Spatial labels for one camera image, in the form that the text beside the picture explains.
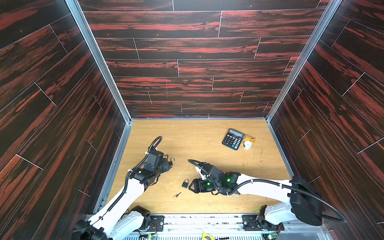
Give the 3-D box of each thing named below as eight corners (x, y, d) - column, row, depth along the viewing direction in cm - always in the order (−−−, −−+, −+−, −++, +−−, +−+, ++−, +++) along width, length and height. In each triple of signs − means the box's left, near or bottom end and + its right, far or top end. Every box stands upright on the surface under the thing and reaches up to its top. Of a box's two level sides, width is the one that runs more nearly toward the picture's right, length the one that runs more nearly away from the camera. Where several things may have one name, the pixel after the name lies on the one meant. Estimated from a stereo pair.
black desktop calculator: (220, 143, 107) (221, 140, 105) (228, 130, 115) (229, 127, 113) (237, 151, 103) (238, 148, 101) (244, 137, 111) (245, 134, 109)
